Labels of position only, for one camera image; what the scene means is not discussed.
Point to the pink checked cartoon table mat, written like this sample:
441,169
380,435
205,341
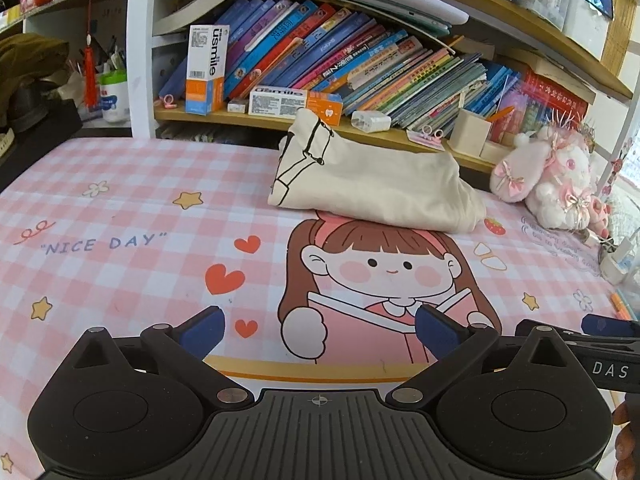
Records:
125,220

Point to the white power adapter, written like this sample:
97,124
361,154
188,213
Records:
370,121

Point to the thick pale paperback book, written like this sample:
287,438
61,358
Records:
200,10

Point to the tall white orange box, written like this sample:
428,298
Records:
205,60

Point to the orange pen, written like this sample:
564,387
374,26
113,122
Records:
500,114

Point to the white jar green band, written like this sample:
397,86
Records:
114,102

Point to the dark bag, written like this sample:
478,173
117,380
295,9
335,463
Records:
40,110

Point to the small white box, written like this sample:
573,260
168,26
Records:
237,106

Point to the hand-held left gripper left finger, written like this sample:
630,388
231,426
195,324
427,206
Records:
205,330

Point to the flat white orange box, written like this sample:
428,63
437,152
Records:
285,102

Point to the red thick book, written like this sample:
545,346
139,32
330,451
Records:
550,100

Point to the pink scissors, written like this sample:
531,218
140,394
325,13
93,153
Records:
425,136

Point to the cream canvas tote bag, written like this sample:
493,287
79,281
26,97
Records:
380,185

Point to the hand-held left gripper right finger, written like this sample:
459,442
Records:
440,332

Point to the woven wooden box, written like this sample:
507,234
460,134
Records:
617,35

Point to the cream pen holder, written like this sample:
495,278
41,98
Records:
467,132

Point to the pink white plush rabbit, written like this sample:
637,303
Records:
550,195

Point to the wooden bookshelf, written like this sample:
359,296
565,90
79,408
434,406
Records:
200,119

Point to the row of colourful books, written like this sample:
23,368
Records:
350,60

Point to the orange marker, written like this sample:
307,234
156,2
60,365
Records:
620,305

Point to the brown cloth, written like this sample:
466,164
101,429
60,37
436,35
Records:
30,55

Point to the person's right hand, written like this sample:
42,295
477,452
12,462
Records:
631,412

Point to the red tassel ornament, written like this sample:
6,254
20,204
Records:
90,75

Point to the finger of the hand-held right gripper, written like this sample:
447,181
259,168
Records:
605,341
612,325

